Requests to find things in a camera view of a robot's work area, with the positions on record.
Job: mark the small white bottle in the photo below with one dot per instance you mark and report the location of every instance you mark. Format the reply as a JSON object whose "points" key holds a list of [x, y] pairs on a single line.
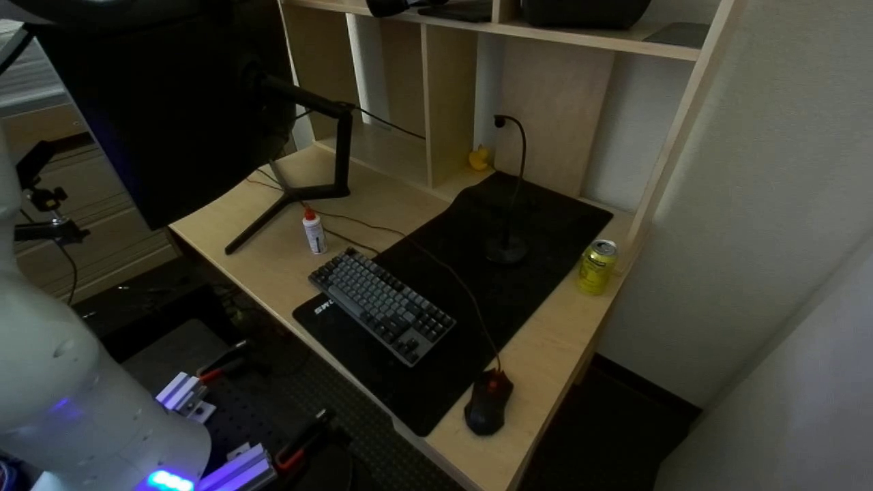
{"points": [[315, 234]]}

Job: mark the black red computer mouse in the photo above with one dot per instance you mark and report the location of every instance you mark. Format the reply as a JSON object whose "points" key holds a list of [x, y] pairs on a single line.
{"points": [[487, 405]]}

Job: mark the black box on shelf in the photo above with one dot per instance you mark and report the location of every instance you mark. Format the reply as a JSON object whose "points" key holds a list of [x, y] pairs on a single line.
{"points": [[593, 14]]}

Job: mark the white purple device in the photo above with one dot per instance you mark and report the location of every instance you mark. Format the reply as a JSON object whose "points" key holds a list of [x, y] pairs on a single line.
{"points": [[187, 396], [247, 468]]}

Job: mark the black computer monitor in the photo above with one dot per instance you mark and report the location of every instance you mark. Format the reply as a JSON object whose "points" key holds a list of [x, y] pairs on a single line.
{"points": [[172, 96]]}

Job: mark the yellow drink can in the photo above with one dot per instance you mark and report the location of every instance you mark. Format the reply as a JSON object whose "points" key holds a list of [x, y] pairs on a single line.
{"points": [[597, 265]]}

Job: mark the black headset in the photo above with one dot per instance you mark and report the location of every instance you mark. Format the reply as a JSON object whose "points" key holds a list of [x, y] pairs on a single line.
{"points": [[399, 6]]}

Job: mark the white purple device front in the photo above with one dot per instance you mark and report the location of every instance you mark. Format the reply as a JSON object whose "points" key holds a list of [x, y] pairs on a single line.
{"points": [[247, 468]]}

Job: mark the black desk mat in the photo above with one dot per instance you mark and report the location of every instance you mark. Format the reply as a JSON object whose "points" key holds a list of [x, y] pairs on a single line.
{"points": [[444, 264]]}

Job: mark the small yellow rubber duck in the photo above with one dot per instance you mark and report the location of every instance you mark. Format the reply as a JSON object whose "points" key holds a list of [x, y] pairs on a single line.
{"points": [[480, 160]]}

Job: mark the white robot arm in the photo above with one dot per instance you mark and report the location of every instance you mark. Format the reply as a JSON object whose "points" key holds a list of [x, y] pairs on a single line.
{"points": [[65, 407]]}

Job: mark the grey mechanical keyboard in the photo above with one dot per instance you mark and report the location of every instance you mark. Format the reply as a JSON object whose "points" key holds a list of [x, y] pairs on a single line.
{"points": [[390, 311]]}

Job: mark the black gooseneck microphone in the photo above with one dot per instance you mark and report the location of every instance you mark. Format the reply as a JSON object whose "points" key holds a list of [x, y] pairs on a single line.
{"points": [[508, 247]]}

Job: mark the wooden desk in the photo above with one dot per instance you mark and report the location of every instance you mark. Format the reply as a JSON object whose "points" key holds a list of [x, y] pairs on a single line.
{"points": [[382, 209]]}

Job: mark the wooden shelf unit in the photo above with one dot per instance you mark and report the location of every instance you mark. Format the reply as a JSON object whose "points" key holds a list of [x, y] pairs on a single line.
{"points": [[522, 94]]}

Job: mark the black camera tripod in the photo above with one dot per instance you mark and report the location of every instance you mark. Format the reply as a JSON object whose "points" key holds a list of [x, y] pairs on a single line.
{"points": [[24, 178]]}

